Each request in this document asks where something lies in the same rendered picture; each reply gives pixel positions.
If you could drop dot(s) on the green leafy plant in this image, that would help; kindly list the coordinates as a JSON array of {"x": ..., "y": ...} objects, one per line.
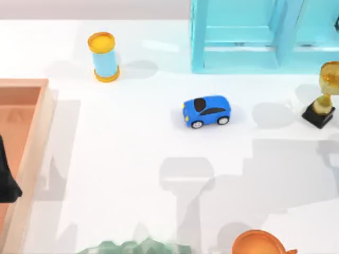
[{"x": 140, "y": 247}]

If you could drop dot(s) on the blue toy car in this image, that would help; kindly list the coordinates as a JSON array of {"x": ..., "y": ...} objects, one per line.
[{"x": 212, "y": 109}]

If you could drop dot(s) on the blue and yellow can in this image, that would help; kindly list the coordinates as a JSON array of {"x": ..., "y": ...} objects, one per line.
[{"x": 103, "y": 58}]

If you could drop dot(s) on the gold trophy with black base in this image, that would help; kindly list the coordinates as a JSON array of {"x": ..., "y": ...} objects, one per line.
[{"x": 323, "y": 103}]

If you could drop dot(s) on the orange round pot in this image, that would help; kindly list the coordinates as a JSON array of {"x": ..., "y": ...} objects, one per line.
[{"x": 257, "y": 243}]

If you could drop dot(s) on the light blue rack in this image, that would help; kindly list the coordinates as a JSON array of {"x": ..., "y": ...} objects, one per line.
[{"x": 238, "y": 34}]

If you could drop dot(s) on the salmon-coloured shallow box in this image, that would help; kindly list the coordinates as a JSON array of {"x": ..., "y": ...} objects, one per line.
[{"x": 18, "y": 148}]

